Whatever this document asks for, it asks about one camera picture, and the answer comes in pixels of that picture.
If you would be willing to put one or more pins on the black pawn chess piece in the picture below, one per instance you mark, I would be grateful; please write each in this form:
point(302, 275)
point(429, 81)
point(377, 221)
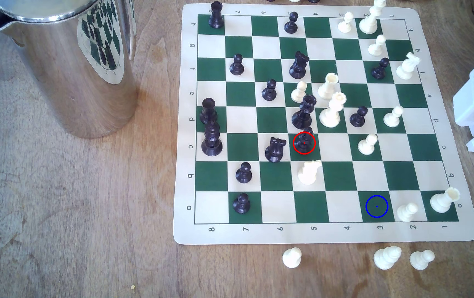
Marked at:
point(237, 67)
point(304, 143)
point(244, 175)
point(291, 25)
point(357, 119)
point(269, 93)
point(379, 71)
point(241, 205)

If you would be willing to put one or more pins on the white knight chess piece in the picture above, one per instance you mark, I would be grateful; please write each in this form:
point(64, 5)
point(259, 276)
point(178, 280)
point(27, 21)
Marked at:
point(308, 174)
point(406, 69)

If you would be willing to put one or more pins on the white rook chess piece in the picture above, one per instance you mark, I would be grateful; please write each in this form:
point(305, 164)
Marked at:
point(442, 202)
point(327, 89)

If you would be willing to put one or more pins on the white king chess piece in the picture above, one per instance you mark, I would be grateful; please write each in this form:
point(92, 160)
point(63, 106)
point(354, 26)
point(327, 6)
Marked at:
point(369, 24)

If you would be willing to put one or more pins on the white pawn chess piece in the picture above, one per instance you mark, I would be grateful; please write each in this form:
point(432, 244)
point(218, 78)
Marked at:
point(366, 147)
point(345, 25)
point(392, 119)
point(298, 94)
point(420, 260)
point(376, 48)
point(292, 258)
point(406, 213)

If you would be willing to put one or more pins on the black bishop chess piece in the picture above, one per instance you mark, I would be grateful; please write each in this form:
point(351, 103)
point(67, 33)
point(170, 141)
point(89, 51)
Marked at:
point(302, 118)

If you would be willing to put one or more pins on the polished steel pitcher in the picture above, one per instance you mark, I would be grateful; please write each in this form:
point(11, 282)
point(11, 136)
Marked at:
point(67, 82)

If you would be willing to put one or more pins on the black rook chess piece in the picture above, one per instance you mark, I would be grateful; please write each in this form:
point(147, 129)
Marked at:
point(216, 18)

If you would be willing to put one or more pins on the black queen chess piece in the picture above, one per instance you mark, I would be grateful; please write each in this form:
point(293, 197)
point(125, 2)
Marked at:
point(212, 143)

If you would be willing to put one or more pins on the white queen chess piece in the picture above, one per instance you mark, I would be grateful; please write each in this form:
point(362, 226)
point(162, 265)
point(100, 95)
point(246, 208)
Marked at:
point(330, 116)

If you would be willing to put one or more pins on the white bishop chess piece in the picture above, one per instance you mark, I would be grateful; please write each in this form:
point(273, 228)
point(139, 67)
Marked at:
point(385, 258)

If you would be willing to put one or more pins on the black knight chess piece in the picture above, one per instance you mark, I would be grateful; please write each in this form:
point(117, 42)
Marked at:
point(274, 152)
point(298, 69)

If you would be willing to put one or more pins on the green and cream chessboard mat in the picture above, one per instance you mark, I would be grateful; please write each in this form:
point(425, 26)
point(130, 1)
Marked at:
point(344, 231)

